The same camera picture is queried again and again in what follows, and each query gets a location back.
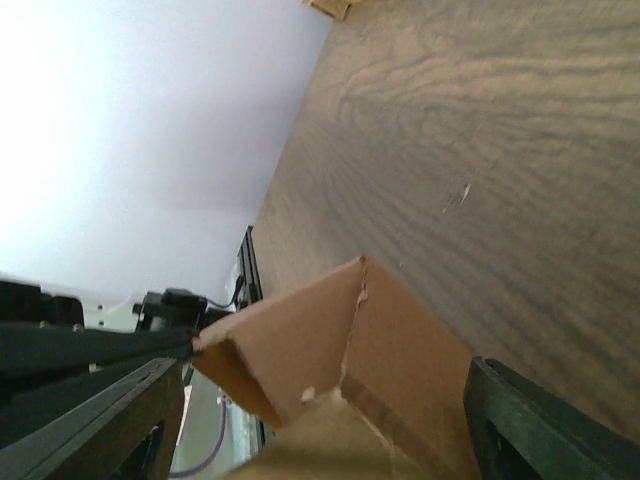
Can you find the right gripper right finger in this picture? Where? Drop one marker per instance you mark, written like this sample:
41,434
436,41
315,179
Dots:
521,431

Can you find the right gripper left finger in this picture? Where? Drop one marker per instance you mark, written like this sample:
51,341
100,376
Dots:
121,422

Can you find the cardboard box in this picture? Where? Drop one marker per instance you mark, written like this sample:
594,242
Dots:
356,378

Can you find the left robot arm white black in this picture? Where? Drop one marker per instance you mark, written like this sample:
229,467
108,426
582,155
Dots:
49,335

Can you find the stack of flat cardboard sheets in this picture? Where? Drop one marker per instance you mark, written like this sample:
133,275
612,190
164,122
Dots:
336,9

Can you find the black aluminium frame rail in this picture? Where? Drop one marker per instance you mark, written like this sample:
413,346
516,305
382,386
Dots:
250,291

